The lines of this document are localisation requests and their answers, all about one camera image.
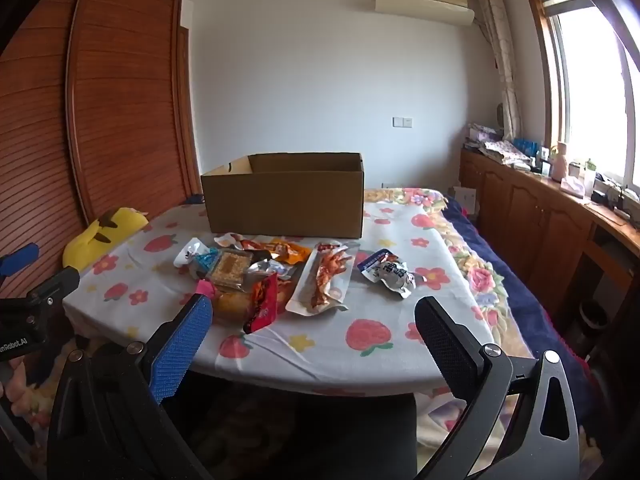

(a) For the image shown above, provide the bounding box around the blue white snack packet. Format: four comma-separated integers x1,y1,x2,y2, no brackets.
356,248,417,300

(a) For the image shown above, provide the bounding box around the pile of patterned paper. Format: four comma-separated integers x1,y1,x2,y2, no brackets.
482,140,531,163

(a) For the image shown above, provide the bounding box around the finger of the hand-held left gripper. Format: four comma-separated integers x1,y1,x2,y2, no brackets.
25,266,81,311
0,242,40,277

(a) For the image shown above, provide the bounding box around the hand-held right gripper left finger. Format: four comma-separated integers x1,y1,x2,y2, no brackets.
47,292,216,480

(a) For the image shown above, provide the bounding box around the pink bottle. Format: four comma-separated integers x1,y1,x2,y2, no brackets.
551,142,570,183

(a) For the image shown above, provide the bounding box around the window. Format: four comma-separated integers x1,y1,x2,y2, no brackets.
520,0,640,186

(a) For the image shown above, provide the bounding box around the clear chicken feet packet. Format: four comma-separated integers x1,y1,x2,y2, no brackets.
285,241,361,317

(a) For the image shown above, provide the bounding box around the silver foil snack packet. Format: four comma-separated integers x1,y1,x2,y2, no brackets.
242,257,296,281

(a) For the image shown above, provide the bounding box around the brown cardboard box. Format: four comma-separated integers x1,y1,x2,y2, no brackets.
201,152,366,240

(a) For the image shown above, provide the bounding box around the wooden slatted wardrobe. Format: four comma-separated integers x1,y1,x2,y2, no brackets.
0,0,206,311

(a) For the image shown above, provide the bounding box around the stack of pale boxes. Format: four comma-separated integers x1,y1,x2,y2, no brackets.
465,122,503,150

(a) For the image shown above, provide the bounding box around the floral blanket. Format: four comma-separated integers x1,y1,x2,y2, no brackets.
364,187,538,461

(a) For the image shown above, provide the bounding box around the navy blue blanket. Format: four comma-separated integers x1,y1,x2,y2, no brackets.
442,195,608,441

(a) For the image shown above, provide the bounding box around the teal foil snack wrapper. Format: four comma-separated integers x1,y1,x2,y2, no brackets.
192,247,221,278

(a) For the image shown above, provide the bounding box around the small white red snack packet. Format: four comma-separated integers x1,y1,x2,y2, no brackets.
173,237,211,268

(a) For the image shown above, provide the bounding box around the wooden cabinet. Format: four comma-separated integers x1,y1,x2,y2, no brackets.
459,147,640,321

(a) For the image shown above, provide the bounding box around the patterned curtain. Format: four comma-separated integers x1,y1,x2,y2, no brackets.
475,0,523,142

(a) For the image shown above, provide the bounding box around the yellow plush toy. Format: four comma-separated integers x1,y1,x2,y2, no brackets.
62,207,150,268

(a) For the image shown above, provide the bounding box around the white paper bag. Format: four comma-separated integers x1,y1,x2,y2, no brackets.
452,186,479,218

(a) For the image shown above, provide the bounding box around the clear cracker snack packet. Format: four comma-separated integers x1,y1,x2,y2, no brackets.
207,247,256,291

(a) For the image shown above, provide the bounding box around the dark waste bin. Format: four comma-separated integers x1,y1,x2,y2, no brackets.
579,300,608,346

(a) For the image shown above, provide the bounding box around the orange snack packet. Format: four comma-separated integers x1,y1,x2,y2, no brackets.
214,232,312,265

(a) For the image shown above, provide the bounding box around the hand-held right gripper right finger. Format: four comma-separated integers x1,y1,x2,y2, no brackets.
414,296,583,480

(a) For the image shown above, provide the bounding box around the clear bread snack packet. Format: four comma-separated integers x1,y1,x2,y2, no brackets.
210,287,253,326

